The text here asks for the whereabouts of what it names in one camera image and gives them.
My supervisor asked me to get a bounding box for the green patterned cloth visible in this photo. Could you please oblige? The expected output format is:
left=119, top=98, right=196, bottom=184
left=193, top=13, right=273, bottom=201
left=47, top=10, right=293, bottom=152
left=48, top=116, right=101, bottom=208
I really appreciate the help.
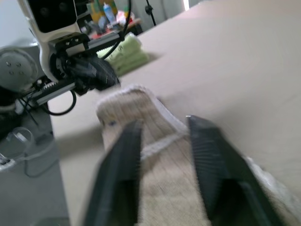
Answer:
left=96, top=32, right=150, bottom=77

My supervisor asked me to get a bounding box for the beige towel with white trim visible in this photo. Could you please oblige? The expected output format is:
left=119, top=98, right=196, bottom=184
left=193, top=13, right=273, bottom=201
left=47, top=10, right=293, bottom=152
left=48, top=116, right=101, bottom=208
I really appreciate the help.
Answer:
left=96, top=84, right=301, bottom=226

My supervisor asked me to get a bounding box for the white power strip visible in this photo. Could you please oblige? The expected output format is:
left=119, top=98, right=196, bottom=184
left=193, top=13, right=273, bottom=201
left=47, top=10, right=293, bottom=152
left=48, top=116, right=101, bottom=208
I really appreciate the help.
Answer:
left=0, top=158, right=13, bottom=172

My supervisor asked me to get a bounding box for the thin black cable loop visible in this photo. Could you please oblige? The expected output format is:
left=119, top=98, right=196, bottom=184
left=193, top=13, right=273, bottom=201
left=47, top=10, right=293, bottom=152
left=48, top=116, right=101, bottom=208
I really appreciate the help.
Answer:
left=46, top=90, right=78, bottom=116

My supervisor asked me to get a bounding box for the white floor cable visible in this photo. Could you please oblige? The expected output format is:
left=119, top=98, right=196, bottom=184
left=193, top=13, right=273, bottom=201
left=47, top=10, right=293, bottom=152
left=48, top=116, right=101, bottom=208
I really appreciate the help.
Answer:
left=0, top=126, right=57, bottom=178

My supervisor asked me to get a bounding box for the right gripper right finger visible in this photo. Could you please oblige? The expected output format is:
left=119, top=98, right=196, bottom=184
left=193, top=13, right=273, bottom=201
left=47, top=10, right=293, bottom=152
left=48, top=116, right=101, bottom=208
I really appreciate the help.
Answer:
left=185, top=114, right=286, bottom=226

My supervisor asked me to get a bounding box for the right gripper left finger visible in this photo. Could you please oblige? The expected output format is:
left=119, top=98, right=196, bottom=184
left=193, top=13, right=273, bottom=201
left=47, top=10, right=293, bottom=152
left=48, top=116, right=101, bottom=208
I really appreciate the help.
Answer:
left=83, top=120, right=144, bottom=226

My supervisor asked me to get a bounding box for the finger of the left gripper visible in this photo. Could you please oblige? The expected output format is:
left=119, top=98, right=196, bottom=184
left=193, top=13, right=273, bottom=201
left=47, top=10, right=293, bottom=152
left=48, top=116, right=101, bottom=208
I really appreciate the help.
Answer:
left=68, top=66, right=114, bottom=92
left=72, top=57, right=121, bottom=87

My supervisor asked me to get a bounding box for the blue spray bottle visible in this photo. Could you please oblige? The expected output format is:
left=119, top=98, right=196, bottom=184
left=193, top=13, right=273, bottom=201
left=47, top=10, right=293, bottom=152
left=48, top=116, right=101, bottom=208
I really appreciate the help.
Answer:
left=103, top=2, right=114, bottom=23

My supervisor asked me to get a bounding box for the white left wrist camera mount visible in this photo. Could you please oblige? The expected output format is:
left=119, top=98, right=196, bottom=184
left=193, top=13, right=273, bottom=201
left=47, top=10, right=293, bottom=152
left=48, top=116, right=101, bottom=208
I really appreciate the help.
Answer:
left=17, top=0, right=91, bottom=83

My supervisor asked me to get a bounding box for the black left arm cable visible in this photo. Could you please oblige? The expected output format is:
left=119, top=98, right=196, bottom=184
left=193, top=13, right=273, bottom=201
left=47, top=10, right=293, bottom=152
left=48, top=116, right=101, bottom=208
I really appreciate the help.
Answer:
left=101, top=0, right=132, bottom=62

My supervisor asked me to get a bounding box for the black tripod stand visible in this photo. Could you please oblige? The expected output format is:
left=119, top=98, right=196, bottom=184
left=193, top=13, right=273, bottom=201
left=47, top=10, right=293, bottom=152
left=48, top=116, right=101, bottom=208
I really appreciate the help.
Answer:
left=144, top=0, right=158, bottom=27

